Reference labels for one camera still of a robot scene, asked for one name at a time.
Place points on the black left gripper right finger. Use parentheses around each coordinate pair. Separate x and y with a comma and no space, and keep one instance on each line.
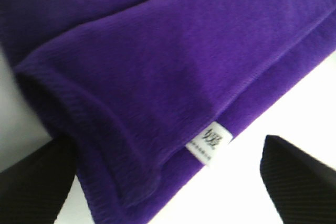
(301,187)

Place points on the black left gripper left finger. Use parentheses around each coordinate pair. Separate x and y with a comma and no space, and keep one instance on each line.
(35,189)

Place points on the purple towel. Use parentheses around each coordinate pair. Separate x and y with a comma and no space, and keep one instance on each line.
(131,82)

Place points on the white towel label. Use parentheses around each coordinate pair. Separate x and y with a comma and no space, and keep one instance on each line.
(209,142)

